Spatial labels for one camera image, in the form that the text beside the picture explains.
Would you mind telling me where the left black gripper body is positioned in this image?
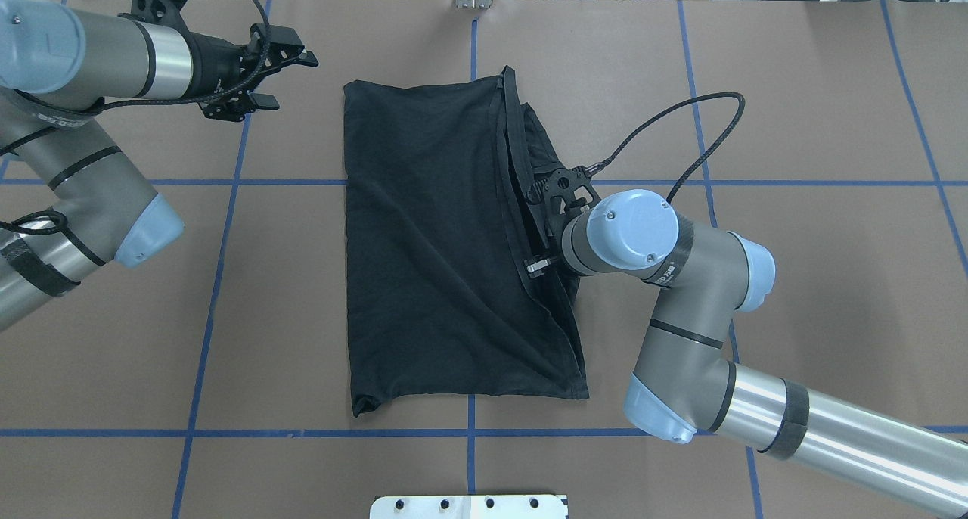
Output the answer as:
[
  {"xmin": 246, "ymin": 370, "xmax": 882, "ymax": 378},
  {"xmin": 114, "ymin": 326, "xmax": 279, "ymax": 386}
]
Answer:
[{"xmin": 186, "ymin": 25, "xmax": 263, "ymax": 111}]

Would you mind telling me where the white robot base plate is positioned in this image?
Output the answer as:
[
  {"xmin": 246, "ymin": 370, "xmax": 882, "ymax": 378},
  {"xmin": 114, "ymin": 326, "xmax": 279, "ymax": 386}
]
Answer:
[{"xmin": 369, "ymin": 494, "xmax": 570, "ymax": 518}]

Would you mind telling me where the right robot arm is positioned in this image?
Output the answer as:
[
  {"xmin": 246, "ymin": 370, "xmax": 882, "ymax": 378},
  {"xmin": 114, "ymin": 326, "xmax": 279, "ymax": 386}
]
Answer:
[{"xmin": 525, "ymin": 185, "xmax": 967, "ymax": 518}]

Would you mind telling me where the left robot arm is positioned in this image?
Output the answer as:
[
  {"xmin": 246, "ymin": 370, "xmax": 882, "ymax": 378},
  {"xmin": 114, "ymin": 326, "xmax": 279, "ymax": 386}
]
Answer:
[{"xmin": 2, "ymin": 0, "xmax": 318, "ymax": 328}]

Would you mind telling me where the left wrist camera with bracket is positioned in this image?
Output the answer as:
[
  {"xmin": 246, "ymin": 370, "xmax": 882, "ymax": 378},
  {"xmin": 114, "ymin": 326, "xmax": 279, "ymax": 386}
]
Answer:
[{"xmin": 129, "ymin": 0, "xmax": 189, "ymax": 30}]

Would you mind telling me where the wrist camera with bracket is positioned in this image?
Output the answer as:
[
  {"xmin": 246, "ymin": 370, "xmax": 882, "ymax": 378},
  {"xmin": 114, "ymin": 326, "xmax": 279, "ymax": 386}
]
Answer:
[
  {"xmin": 129, "ymin": 0, "xmax": 189, "ymax": 30},
  {"xmin": 525, "ymin": 165, "xmax": 601, "ymax": 223}
]

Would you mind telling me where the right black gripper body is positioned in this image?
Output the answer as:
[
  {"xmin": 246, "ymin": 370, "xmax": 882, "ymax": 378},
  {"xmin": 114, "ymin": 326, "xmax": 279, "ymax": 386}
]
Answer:
[{"xmin": 544, "ymin": 209, "xmax": 583, "ymax": 275}]

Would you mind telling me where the black t-shirt with logo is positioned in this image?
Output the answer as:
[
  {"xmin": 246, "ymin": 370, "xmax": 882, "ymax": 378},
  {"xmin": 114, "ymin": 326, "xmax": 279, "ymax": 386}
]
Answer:
[{"xmin": 343, "ymin": 67, "xmax": 590, "ymax": 417}]

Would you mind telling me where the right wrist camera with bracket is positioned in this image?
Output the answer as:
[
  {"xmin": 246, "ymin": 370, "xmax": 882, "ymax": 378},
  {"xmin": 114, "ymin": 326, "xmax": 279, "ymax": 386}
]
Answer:
[{"xmin": 525, "ymin": 165, "xmax": 601, "ymax": 223}]

